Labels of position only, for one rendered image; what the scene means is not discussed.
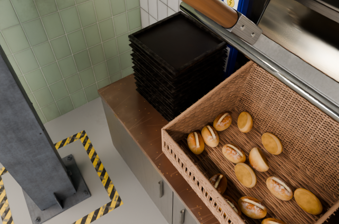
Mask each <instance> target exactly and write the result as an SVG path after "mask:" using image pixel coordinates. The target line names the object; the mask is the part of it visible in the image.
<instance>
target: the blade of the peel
mask: <svg viewBox="0 0 339 224"><path fill-rule="evenodd" d="M247 44H248V43H247ZM248 45H249V44H248ZM250 46H251V47H253V48H254V49H256V50H257V51H258V52H260V53H261V54H263V55H264V56H266V57H267V58H269V59H270V60H271V61H273V62H274V63H276V64H277V65H279V66H280V67H282V68H283V69H285V70H286V71H287V72H289V73H290V74H292V75H293V76H295V77H296V78H298V79H299V80H301V81H302V82H303V83H305V84H306V85H308V86H309V87H311V88H312V89H314V90H315V91H317V92H318V93H319V94H321V95H322V96H324V97H325V98H327V99H328V100H330V101H331V102H333V103H334V104H335V105H337V106H338V107H339V83H338V82H336V81H335V80H333V79H331V78H330V77H328V76H327V75H325V74H324V73H322V72H320V71H319V70H317V69H316V68H314V67H313V66H311V65H309V64H308V63H306V62H305V61H303V60H302V59H300V58H299V57H297V56H295V55H294V54H292V53H291V52H289V51H288V50H286V49H284V48H283V47H281V46H280V45H278V44H277V43H275V42H274V41H272V40H270V39H269V38H267V37H266V36H264V35H263V34H261V35H260V36H259V37H258V39H257V40H256V42H255V43H254V44H253V45H250Z"/></svg>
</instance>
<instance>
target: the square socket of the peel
mask: <svg viewBox="0 0 339 224"><path fill-rule="evenodd" d="M232 9H233V8H232ZM234 10H235V9H234ZM235 11H236V12H237V14H238V19H237V21H236V23H235V25H234V26H232V27H230V28H225V27H223V26H221V25H220V24H218V25H220V26H221V27H222V28H224V29H226V30H227V31H228V32H230V33H232V34H233V35H235V36H236V37H238V38H240V39H241V40H243V41H245V42H246V43H248V44H249V45H253V44H254V43H255V42H256V40H257V39H258V37H259V36H260V35H261V33H262V32H263V30H262V29H261V28H260V27H258V26H257V25H256V24H254V23H253V22H252V21H251V20H249V19H248V18H247V17H245V16H244V15H243V14H241V13H240V12H238V11H237V10H235Z"/></svg>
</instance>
